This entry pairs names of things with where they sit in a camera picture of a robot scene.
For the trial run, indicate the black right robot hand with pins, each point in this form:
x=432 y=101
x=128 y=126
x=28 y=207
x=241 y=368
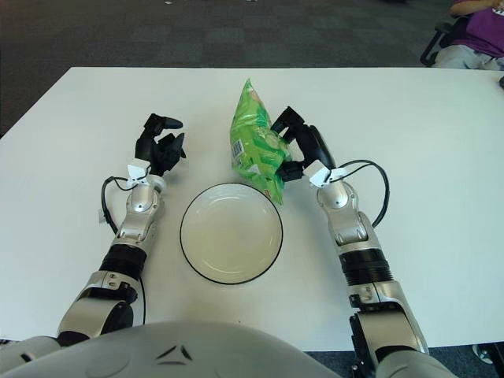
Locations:
x=315 y=145

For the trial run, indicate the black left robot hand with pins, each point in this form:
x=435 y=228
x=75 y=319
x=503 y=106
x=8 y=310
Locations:
x=151 y=149

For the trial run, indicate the green potato chips bag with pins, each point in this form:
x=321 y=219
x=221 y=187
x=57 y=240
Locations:
x=256 y=149

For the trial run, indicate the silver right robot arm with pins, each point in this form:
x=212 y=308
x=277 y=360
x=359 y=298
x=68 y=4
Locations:
x=346 y=212

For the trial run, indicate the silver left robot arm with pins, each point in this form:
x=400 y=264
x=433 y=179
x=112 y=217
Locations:
x=141 y=201

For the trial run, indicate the white plate with black rim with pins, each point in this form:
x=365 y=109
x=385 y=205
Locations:
x=230 y=236

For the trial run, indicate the black office chair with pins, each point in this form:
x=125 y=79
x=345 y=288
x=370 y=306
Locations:
x=433 y=43

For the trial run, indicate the person in purple shirt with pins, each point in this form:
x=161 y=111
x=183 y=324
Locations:
x=486 y=31

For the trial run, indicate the grey robot torso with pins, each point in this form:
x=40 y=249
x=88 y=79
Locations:
x=177 y=354

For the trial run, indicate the chair caster wheel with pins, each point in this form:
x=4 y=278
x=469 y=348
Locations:
x=482 y=353

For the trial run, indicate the black bracket under table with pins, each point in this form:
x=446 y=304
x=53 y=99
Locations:
x=357 y=370

